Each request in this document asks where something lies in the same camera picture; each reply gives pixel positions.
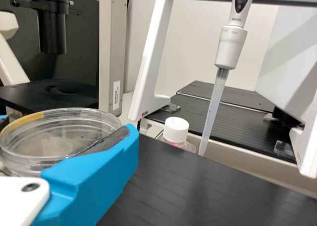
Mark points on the white incubator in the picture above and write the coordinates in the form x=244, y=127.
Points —
x=292, y=70

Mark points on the cream microscope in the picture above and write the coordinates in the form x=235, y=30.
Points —
x=116, y=50

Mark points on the long black platform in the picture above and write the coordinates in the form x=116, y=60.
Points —
x=210, y=191

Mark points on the white pipette stand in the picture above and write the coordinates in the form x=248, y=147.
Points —
x=151, y=62

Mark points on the pipette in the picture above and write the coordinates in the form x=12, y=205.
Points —
x=230, y=47

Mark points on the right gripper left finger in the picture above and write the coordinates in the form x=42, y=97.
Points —
x=3, y=119

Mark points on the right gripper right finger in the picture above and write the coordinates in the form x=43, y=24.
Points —
x=94, y=176

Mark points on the petri dish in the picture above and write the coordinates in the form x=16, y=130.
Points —
x=37, y=136

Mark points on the white-capped bottle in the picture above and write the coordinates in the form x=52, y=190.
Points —
x=176, y=129

